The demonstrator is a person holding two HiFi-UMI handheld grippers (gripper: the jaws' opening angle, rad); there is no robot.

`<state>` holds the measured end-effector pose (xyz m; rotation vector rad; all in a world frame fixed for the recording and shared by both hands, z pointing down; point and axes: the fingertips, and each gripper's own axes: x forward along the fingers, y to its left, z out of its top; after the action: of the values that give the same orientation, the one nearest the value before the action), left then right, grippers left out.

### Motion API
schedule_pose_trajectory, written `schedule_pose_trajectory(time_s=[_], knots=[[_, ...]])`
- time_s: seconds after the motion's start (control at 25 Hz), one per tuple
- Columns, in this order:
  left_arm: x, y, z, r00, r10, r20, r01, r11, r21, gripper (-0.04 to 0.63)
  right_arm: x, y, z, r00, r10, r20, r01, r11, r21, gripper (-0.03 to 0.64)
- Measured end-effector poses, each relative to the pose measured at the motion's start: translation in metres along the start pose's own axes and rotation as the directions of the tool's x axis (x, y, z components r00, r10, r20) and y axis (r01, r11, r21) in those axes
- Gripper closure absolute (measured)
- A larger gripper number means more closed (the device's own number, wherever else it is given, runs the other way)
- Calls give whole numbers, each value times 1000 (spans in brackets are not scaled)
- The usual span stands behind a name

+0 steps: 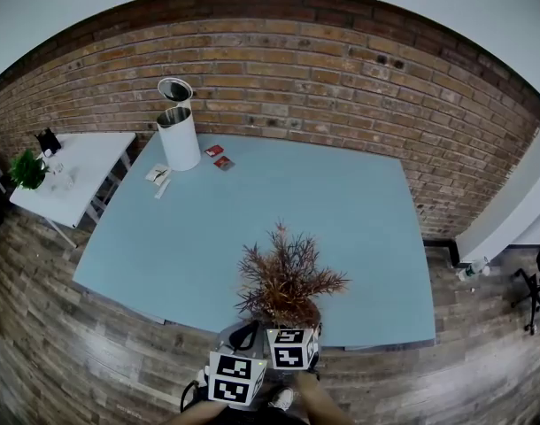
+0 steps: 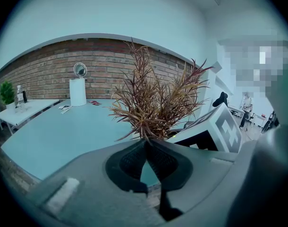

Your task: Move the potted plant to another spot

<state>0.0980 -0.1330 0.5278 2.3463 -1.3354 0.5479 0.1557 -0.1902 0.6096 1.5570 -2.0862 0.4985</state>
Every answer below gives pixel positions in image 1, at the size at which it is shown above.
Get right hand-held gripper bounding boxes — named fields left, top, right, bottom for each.
left=265, top=323, right=323, bottom=374

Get white printed paper packet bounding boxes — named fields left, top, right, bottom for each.
left=144, top=163, right=172, bottom=182

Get brown potted plant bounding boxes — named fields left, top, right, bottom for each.
left=234, top=221, right=351, bottom=331

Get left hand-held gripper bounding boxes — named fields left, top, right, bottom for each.
left=203, top=320, right=269, bottom=405

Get person's black shirt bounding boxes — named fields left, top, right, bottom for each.
left=216, top=407, right=311, bottom=425

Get white stool frame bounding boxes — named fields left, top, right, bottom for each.
left=86, top=148, right=134, bottom=223

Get light blue table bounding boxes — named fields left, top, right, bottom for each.
left=72, top=131, right=437, bottom=352

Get black cable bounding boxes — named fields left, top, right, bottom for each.
left=180, top=378, right=209, bottom=413

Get person's right forearm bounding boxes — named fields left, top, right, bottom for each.
left=294, top=372, right=355, bottom=425

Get clear plastic bottle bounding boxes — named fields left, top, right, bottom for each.
left=42, top=149, right=79, bottom=190

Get person's white shoe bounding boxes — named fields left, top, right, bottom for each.
left=269, top=387, right=295, bottom=412

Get green label plastic bottle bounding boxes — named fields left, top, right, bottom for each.
left=456, top=256, right=491, bottom=282

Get black holder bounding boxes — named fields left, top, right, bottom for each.
left=34, top=127, right=62, bottom=154

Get green potted plant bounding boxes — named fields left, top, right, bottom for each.
left=7, top=148, right=50, bottom=191

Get white side table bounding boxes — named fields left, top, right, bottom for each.
left=8, top=132, right=137, bottom=250

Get white electric kettle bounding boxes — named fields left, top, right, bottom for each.
left=156, top=76, right=203, bottom=172

